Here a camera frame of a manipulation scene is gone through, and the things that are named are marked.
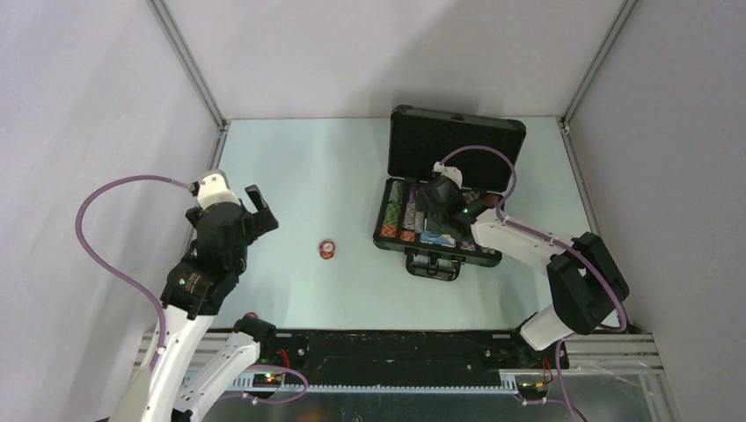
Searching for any black poker set case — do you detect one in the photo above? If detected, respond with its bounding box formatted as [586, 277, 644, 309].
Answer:
[372, 105, 527, 281]

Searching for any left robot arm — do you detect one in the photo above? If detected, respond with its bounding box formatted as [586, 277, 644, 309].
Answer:
[112, 182, 279, 421]

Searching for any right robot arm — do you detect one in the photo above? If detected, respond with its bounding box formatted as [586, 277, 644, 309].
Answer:
[417, 175, 629, 367]

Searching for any purple chip stack row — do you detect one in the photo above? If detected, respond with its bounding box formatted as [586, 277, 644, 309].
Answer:
[400, 183, 424, 242]

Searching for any blue card deck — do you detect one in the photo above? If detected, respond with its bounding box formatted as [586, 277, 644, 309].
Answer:
[419, 231, 457, 248]

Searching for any green chip stack row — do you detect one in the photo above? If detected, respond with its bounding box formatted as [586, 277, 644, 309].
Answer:
[380, 180, 406, 238]

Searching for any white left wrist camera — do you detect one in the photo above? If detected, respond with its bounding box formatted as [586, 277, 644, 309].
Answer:
[196, 170, 240, 210]

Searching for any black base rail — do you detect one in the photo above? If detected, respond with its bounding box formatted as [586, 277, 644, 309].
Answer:
[259, 330, 568, 389]

